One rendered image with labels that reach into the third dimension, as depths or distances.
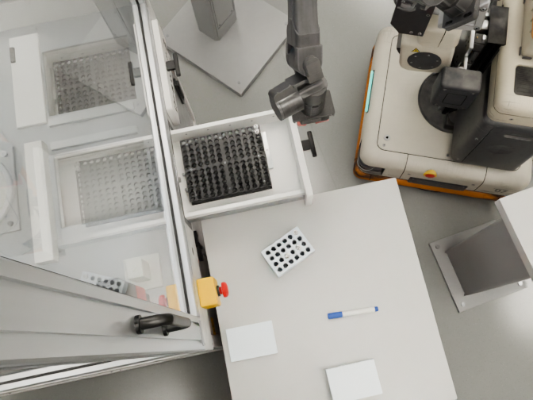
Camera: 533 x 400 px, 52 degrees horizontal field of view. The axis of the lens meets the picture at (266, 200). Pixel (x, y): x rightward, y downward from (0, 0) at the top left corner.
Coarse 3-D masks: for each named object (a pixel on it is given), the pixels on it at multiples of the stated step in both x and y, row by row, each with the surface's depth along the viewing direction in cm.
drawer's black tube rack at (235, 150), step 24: (192, 144) 149; (216, 144) 149; (240, 144) 148; (192, 168) 147; (216, 168) 150; (240, 168) 146; (264, 168) 149; (192, 192) 149; (216, 192) 145; (240, 192) 148
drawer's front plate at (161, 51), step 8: (152, 24) 155; (160, 32) 158; (160, 40) 154; (160, 48) 153; (160, 56) 153; (160, 64) 152; (160, 72) 151; (168, 72) 157; (168, 80) 153; (168, 88) 150; (168, 96) 149; (168, 104) 149; (176, 104) 160; (168, 112) 149; (176, 112) 156; (176, 120) 155
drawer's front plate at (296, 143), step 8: (288, 120) 149; (288, 128) 154; (296, 128) 146; (296, 136) 145; (296, 144) 144; (296, 152) 145; (296, 160) 150; (304, 160) 143; (304, 168) 143; (304, 176) 142; (304, 184) 142; (312, 192) 141; (304, 200) 151; (312, 200) 146
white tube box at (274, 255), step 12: (276, 240) 151; (288, 240) 151; (300, 240) 151; (264, 252) 150; (276, 252) 151; (288, 252) 150; (300, 252) 150; (312, 252) 150; (276, 264) 153; (288, 264) 149
